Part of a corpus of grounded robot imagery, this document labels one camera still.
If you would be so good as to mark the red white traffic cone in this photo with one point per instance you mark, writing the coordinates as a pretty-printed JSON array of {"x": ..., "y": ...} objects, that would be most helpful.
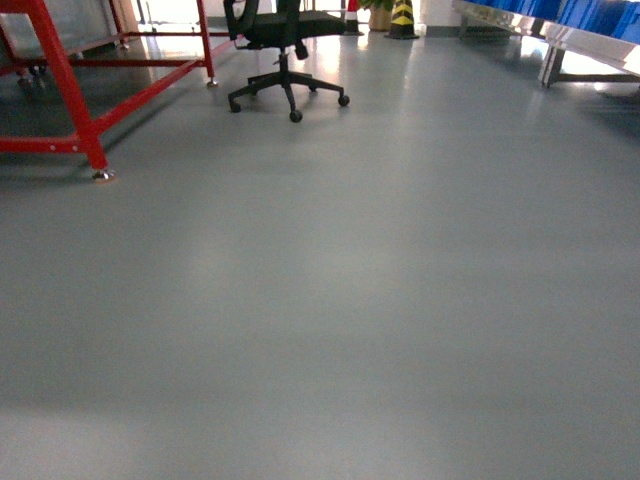
[{"x": 351, "y": 19}]

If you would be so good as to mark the red metal frame table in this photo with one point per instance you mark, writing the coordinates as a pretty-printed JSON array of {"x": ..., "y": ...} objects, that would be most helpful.
[{"x": 45, "y": 45}]

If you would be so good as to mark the black office chair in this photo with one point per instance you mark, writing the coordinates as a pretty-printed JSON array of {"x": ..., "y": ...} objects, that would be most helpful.
[{"x": 288, "y": 26}]

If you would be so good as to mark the blue bins on far rack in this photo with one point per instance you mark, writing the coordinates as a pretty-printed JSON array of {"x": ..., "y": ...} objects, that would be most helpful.
[{"x": 615, "y": 19}]

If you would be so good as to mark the potted green plant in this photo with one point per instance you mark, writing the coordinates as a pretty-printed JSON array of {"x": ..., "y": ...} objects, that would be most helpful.
[{"x": 380, "y": 14}]

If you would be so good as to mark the yellow black traffic cone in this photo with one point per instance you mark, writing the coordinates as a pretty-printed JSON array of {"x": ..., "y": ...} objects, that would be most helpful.
[{"x": 402, "y": 25}]

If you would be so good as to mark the far stainless steel shelf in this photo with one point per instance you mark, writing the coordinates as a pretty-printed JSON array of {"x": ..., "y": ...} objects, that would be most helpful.
[{"x": 620, "y": 55}]

